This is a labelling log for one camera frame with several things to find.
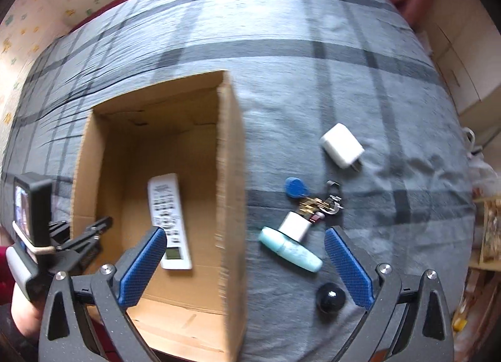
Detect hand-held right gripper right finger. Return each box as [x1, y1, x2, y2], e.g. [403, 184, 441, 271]
[324, 226, 455, 362]

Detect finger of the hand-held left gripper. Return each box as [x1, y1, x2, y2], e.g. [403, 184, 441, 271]
[66, 216, 114, 259]
[49, 220, 75, 247]

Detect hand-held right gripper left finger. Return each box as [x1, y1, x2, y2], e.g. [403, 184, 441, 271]
[38, 226, 168, 362]

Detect black plug adapter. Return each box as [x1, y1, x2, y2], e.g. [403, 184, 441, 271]
[316, 283, 347, 313]

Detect teal tube bottle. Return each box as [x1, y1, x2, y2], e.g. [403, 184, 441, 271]
[258, 226, 323, 272]

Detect white remote control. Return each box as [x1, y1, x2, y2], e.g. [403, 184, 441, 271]
[147, 173, 193, 271]

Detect small white charger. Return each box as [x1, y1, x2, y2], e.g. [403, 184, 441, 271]
[277, 210, 312, 244]

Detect key bunch with blue fob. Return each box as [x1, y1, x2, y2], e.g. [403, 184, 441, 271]
[284, 177, 346, 226]

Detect brown cardboard box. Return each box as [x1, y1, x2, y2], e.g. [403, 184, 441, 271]
[70, 69, 247, 362]

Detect large white charger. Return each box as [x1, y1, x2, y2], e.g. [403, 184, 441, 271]
[319, 123, 365, 173]

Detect person's left forearm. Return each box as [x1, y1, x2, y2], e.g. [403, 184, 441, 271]
[10, 287, 44, 341]

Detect cluttered wooden pieces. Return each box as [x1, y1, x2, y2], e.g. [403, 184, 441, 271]
[472, 194, 501, 269]

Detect white plastic bag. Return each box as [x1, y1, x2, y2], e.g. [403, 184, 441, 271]
[464, 127, 501, 198]

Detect grey plaid bedsheet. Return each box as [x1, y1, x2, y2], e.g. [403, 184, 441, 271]
[0, 0, 478, 362]

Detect cream cabinet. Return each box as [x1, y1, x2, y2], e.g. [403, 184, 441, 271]
[419, 0, 501, 120]

